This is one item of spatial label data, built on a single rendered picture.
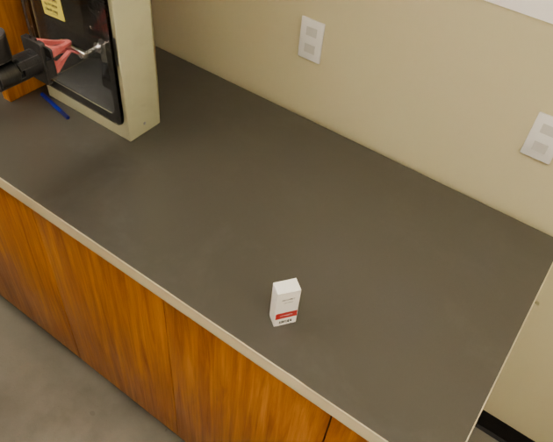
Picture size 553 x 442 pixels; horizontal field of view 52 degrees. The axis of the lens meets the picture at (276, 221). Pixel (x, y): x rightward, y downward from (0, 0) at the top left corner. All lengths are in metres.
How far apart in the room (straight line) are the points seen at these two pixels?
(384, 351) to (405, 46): 0.72
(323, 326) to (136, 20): 0.81
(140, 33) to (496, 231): 0.97
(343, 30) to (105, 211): 0.74
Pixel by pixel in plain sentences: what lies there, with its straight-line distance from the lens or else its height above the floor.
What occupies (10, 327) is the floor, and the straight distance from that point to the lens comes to 2.42.
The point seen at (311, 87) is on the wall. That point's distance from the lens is 1.65.
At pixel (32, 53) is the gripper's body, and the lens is 1.40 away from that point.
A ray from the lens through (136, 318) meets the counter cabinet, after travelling 1.52.
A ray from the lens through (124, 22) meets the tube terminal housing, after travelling 1.41.
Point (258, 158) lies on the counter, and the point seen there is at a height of 0.94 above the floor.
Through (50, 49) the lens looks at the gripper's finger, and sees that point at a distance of 1.40.
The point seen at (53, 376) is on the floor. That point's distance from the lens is 2.26.
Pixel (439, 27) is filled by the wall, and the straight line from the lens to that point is 1.41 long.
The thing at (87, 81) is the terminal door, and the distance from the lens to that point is 1.56.
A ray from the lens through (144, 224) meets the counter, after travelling 1.34.
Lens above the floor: 1.91
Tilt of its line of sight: 46 degrees down
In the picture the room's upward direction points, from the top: 6 degrees clockwise
